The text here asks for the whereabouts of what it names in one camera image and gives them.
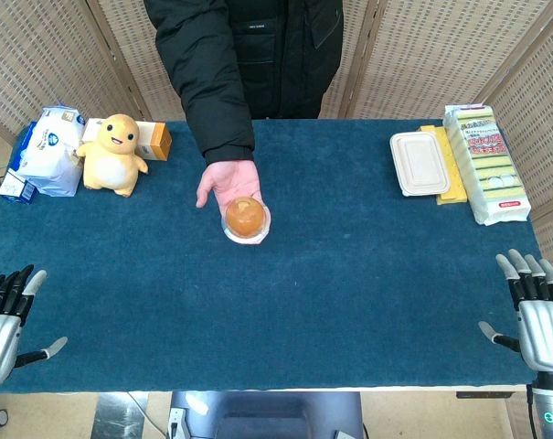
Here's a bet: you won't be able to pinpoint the white orange carton box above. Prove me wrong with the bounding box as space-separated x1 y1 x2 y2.
81 117 173 162

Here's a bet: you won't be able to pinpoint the blue felt table mat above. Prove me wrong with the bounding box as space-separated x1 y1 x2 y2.
0 119 549 395

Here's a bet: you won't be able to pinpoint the beige lidded food container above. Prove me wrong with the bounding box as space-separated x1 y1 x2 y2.
388 131 452 198

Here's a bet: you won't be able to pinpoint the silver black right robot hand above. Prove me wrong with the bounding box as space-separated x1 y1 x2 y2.
478 248 553 377

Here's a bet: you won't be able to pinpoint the white floor cable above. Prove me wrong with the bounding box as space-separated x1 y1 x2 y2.
126 391 170 439

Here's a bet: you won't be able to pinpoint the packaged yellow green sponges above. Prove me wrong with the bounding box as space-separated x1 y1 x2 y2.
441 103 532 227

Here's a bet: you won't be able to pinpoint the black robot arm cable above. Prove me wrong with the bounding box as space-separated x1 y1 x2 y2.
525 384 540 439

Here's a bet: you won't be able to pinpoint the person's black jacket torso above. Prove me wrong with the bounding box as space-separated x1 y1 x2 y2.
143 0 346 121

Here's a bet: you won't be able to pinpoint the person's black-sleeved right forearm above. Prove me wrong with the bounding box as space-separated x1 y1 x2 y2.
178 77 257 165

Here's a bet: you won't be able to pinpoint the yellow sponge cloth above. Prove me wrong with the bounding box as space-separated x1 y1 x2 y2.
420 123 469 206

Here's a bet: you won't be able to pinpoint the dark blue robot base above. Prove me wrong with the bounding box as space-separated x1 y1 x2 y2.
167 391 367 439

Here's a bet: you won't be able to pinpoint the person's bare right hand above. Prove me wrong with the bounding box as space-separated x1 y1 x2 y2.
195 159 265 219

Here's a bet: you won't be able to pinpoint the white blue tissue pack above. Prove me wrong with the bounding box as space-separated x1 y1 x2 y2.
9 105 88 198

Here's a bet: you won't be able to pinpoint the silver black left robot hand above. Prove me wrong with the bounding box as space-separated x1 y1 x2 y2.
0 263 69 388

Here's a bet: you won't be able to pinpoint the woven rattan screen panel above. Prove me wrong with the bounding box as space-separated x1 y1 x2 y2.
337 0 553 122
0 0 143 144
479 0 553 303
87 0 186 122

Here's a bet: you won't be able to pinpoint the yellow plush dinosaur toy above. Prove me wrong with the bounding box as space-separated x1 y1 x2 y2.
74 112 150 198

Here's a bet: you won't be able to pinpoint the small blue white box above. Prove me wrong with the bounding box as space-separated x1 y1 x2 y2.
0 167 39 205

